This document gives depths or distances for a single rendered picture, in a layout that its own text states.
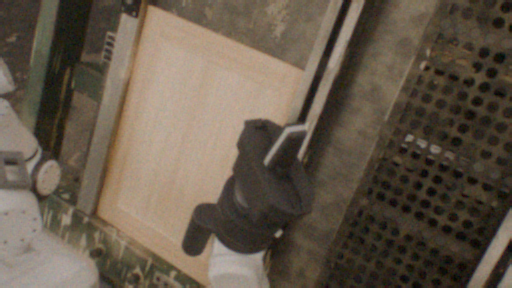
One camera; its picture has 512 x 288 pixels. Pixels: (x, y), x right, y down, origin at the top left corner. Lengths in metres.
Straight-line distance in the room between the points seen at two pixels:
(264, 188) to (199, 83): 0.64
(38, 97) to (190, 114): 0.46
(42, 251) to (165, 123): 0.48
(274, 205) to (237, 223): 0.08
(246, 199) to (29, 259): 0.37
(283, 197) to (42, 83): 1.00
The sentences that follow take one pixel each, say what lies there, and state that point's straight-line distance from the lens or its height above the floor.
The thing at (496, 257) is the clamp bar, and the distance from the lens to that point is 0.92.
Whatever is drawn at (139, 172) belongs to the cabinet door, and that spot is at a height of 1.03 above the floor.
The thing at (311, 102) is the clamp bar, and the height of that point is 1.33.
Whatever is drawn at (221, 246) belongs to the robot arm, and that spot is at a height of 1.43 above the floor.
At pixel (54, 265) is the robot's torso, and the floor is 1.33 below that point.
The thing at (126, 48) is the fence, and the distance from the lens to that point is 1.21.
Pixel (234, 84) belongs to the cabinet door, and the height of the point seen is 1.29.
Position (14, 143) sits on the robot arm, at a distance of 1.11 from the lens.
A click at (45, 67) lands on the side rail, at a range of 1.40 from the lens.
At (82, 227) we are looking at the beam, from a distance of 1.38.
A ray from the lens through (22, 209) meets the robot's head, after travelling 0.72.
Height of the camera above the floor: 1.99
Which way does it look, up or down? 49 degrees down
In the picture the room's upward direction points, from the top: straight up
